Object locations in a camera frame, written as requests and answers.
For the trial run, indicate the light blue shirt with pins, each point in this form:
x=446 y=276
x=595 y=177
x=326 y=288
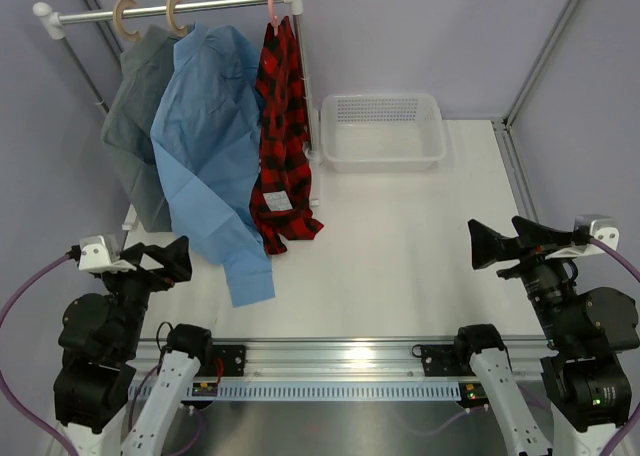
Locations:
x=205 y=136

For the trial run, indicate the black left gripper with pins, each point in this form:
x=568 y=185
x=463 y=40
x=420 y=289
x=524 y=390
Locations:
x=174 y=258

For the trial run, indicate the white metal clothes rack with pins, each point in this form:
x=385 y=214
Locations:
x=54 y=23

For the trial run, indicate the aluminium frame post right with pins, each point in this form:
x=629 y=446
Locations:
x=503 y=126

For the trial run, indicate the aluminium frame post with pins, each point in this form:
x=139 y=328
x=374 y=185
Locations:
x=105 y=31
x=503 y=126

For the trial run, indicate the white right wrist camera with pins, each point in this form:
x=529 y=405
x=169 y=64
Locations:
x=587 y=227

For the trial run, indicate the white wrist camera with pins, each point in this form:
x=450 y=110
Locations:
x=98 y=255
x=587 y=227

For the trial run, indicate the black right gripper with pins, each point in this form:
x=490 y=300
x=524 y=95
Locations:
x=534 y=235

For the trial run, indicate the pink plastic hanger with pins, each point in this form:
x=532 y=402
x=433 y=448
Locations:
x=273 y=18

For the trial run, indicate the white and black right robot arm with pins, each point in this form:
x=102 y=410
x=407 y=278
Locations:
x=589 y=393

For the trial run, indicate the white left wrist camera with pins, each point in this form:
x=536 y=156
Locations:
x=98 y=255

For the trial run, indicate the white plastic basket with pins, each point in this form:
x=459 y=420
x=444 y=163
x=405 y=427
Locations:
x=382 y=132

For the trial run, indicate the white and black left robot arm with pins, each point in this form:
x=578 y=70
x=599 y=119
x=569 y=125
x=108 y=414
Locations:
x=100 y=336

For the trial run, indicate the aluminium frame post left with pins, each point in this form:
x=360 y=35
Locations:
x=105 y=31

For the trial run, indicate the white slotted cable duct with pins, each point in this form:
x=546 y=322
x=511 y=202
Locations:
x=324 y=391

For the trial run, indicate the wooden hanger right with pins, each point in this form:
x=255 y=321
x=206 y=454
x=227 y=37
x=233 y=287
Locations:
x=170 y=13

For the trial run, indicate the red black plaid shirt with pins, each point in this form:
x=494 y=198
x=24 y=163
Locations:
x=280 y=199

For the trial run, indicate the grey shirt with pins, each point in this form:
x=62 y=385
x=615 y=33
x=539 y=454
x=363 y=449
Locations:
x=147 y=68

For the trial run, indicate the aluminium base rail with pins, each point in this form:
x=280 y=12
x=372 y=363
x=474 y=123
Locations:
x=348 y=360

